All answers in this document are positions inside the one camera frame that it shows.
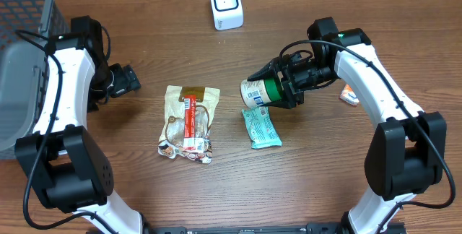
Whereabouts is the green lid jar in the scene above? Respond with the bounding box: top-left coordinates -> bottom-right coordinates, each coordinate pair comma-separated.
240,78 -> 282,108

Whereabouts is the orange snack packet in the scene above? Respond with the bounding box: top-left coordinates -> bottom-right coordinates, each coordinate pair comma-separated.
339,84 -> 359,106

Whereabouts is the teal snack packet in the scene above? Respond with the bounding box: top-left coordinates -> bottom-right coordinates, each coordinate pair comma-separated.
242,106 -> 282,150

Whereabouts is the brown snack bag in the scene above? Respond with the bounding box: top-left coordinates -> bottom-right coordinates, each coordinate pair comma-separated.
158,85 -> 220,164

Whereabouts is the red white snack bar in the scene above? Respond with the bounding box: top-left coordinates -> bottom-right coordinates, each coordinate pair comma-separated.
183,95 -> 204,153

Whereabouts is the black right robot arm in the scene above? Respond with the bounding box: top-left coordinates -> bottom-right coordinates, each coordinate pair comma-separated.
240,17 -> 451,233

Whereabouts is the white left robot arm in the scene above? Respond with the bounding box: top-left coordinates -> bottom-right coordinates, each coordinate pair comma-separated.
14,16 -> 151,233

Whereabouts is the white barcode scanner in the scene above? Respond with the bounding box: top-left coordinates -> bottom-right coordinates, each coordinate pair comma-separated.
210,0 -> 244,30

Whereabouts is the grey plastic basket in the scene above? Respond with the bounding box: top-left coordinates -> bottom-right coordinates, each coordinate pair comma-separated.
1,0 -> 70,160

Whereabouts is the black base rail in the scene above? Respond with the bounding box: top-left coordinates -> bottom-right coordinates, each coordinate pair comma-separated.
151,221 -> 407,234

